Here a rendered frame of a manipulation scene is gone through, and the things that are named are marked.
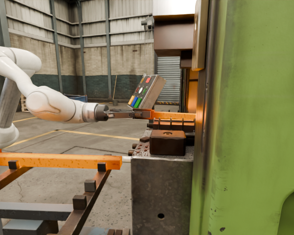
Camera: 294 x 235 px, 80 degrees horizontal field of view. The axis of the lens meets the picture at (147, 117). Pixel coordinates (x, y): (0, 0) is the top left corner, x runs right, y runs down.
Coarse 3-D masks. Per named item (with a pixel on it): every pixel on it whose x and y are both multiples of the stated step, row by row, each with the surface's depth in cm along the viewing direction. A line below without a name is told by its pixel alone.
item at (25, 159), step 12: (0, 156) 43; (12, 156) 43; (24, 156) 43; (36, 156) 43; (48, 156) 43; (60, 156) 43; (72, 156) 43; (84, 156) 43; (96, 156) 43; (108, 156) 43; (120, 156) 43; (84, 168) 41; (96, 168) 41; (108, 168) 41
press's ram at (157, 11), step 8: (160, 0) 56; (168, 0) 55; (176, 0) 55; (184, 0) 55; (192, 0) 54; (160, 8) 56; (168, 8) 56; (176, 8) 56; (184, 8) 55; (192, 8) 55; (160, 16) 57; (168, 16) 57; (176, 16) 57; (184, 16) 57; (192, 16) 57
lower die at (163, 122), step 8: (168, 120) 73; (176, 120) 73; (184, 120) 72; (192, 120) 72; (160, 128) 69; (168, 128) 69; (176, 128) 68; (184, 128) 68; (192, 128) 68; (192, 144) 69
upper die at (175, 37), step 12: (156, 24) 62; (168, 24) 61; (180, 24) 61; (192, 24) 60; (156, 36) 63; (168, 36) 62; (180, 36) 62; (192, 36) 61; (156, 48) 63; (168, 48) 63; (180, 48) 62; (192, 48) 62
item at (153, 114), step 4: (136, 108) 77; (140, 108) 78; (152, 112) 74; (156, 112) 75; (160, 112) 75; (164, 112) 75; (168, 112) 76; (172, 112) 76; (176, 112) 76; (152, 116) 74; (156, 116) 75; (160, 116) 75; (164, 116) 74; (168, 116) 74; (172, 116) 74; (176, 116) 74; (180, 116) 73; (184, 116) 73; (188, 116) 73; (192, 116) 73
